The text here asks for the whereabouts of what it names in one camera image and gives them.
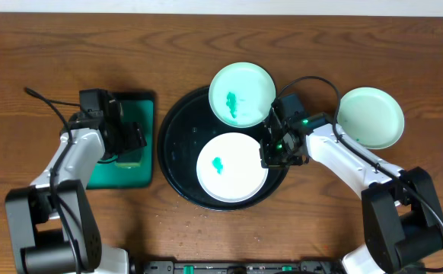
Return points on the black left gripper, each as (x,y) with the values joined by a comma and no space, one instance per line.
(129,138)

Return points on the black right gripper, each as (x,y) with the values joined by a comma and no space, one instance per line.
(273,148)

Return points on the green yellow sponge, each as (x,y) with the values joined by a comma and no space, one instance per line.
(129,159)

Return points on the white stained plate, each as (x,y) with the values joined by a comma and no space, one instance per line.
(229,168)

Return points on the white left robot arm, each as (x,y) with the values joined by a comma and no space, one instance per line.
(51,224)

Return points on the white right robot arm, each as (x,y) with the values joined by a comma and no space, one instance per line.
(402,216)

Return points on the green rectangular water tray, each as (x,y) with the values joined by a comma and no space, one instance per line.
(138,107)

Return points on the round black tray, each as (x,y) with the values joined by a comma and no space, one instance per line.
(188,126)

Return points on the mint green stained plate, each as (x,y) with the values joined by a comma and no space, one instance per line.
(241,94)

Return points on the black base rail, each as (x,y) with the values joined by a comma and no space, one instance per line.
(205,267)

